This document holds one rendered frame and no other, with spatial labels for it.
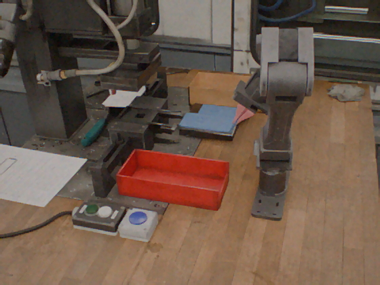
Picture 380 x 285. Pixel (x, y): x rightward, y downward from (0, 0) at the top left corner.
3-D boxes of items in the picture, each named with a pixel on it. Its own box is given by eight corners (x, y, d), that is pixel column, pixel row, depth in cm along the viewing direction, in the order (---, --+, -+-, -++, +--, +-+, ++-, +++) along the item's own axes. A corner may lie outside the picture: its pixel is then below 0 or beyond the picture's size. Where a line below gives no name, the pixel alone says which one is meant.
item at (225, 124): (235, 133, 117) (236, 123, 115) (178, 125, 121) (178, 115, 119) (241, 121, 122) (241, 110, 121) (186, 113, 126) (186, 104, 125)
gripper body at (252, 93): (236, 84, 117) (252, 62, 113) (269, 106, 117) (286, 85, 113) (231, 95, 111) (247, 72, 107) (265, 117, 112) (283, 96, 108)
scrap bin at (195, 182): (218, 211, 105) (217, 191, 101) (118, 195, 111) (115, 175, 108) (229, 180, 114) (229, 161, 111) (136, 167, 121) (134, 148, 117)
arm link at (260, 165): (254, 135, 106) (254, 148, 101) (292, 136, 105) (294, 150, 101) (253, 157, 110) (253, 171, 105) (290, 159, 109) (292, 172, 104)
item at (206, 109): (246, 121, 135) (246, 112, 133) (197, 115, 139) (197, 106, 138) (251, 110, 141) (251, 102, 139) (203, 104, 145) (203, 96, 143)
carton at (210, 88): (264, 116, 143) (265, 93, 139) (188, 108, 150) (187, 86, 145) (270, 98, 153) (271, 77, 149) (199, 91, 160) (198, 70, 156)
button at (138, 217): (143, 231, 98) (142, 223, 96) (126, 227, 99) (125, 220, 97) (150, 218, 101) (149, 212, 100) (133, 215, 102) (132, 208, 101)
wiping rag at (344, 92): (326, 104, 149) (366, 104, 145) (326, 96, 147) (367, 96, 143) (326, 86, 160) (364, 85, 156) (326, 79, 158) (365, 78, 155)
